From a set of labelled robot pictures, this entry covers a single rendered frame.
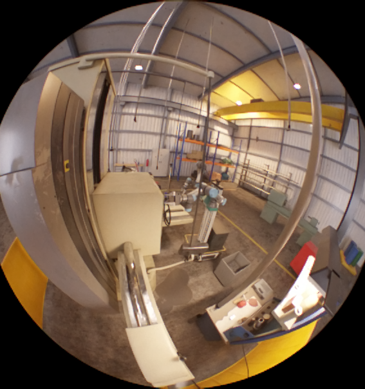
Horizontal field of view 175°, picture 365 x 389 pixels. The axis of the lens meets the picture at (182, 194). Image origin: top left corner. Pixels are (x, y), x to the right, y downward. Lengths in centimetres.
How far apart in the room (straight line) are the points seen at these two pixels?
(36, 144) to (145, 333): 101
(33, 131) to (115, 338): 243
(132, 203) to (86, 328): 232
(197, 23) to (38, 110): 650
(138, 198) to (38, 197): 81
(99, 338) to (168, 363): 173
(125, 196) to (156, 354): 117
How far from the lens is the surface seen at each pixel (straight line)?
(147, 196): 105
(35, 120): 52
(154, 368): 92
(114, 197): 105
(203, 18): 661
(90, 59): 111
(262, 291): 179
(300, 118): 844
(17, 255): 258
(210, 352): 246
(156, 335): 88
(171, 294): 245
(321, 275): 64
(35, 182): 50
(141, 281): 120
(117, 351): 244
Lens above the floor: 231
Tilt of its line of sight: 22 degrees down
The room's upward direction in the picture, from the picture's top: 9 degrees clockwise
